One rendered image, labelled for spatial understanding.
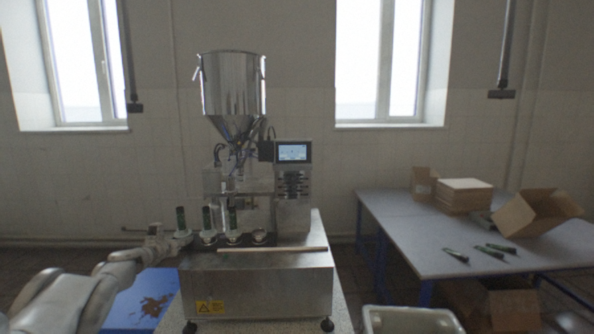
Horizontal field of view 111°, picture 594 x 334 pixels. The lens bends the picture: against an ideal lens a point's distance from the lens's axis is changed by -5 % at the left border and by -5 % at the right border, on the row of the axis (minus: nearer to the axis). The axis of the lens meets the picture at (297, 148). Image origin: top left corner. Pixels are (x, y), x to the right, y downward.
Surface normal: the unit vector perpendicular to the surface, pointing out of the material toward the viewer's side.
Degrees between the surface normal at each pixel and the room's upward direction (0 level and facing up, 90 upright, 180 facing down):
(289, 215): 90
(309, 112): 90
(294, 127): 90
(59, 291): 20
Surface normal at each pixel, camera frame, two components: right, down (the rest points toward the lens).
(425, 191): -0.34, 0.17
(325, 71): 0.04, 0.18
